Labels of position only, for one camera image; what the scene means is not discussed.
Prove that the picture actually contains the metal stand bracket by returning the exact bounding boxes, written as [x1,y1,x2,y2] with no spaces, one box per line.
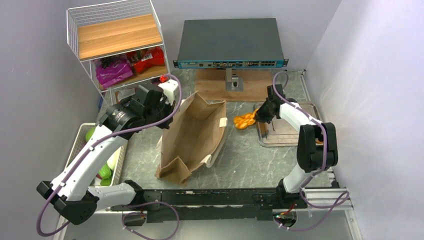
[225,68,244,92]

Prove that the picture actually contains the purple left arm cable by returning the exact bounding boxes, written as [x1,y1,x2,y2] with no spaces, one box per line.
[35,74,183,238]

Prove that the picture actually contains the brown burlap grocery bag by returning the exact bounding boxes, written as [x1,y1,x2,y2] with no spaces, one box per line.
[155,92,228,186]

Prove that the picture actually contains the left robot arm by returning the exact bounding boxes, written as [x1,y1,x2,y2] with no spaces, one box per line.
[36,79,181,225]

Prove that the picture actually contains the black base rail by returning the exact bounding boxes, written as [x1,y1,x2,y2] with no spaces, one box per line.
[110,187,307,223]

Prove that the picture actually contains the white perforated basket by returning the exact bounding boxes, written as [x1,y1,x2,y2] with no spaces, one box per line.
[65,123,127,187]

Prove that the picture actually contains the white daikon vegetable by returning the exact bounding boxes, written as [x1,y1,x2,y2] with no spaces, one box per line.
[106,149,121,171]

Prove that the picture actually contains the purple snack bag upper shelf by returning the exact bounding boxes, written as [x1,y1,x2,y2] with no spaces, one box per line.
[95,56,134,89]

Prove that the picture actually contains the green lettuce toy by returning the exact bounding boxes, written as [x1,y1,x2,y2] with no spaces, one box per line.
[98,164,113,187]

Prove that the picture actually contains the dark network switch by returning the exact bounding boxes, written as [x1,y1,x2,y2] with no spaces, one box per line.
[173,18,289,69]

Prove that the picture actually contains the white wire shelf rack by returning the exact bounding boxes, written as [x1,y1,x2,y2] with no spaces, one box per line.
[66,0,171,106]

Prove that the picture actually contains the red snack bag upper shelf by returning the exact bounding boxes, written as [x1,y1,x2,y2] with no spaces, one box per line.
[125,46,165,74]

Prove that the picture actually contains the wooden board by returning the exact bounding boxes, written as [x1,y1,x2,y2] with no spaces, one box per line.
[194,69,273,102]

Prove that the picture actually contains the metal tray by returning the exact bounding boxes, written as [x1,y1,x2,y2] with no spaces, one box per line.
[256,101,321,147]

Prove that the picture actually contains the green cabbage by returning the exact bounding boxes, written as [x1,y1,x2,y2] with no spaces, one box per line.
[84,127,96,143]

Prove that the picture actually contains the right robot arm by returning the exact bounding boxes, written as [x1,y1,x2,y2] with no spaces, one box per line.
[254,84,338,208]

